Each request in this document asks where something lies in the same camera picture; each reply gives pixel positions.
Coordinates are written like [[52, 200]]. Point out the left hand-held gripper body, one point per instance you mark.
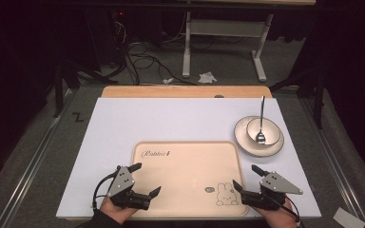
[[120, 185]]

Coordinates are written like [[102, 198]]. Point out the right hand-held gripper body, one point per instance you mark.
[[275, 185]]

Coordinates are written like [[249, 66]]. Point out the person's left hand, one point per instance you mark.
[[117, 212]]

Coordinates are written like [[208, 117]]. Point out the person's right hand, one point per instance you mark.
[[277, 218]]

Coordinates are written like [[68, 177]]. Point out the beige tray with rabbit print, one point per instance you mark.
[[187, 177]]

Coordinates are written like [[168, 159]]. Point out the white plate with dark rim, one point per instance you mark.
[[242, 139]]

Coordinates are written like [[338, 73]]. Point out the person's dark left sleeve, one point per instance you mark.
[[99, 221]]

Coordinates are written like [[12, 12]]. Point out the white bowl with dark rim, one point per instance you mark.
[[271, 129]]

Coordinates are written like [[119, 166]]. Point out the metal spoon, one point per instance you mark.
[[261, 117]]

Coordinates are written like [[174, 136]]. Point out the white table mat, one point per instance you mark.
[[171, 120]]

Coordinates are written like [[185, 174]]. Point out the flat white paper sheet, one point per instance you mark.
[[348, 218]]

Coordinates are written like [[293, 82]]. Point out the wooden table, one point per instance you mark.
[[171, 91]]

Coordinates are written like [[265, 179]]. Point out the small crumpled white paper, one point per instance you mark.
[[168, 81]]

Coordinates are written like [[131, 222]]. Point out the large crumpled white paper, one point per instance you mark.
[[207, 77]]

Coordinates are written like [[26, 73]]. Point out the black metal stand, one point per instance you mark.
[[58, 88]]

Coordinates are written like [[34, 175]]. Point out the metal floor rail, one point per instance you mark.
[[336, 161], [28, 172]]

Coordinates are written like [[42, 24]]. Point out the white desk frame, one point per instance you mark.
[[225, 28]]

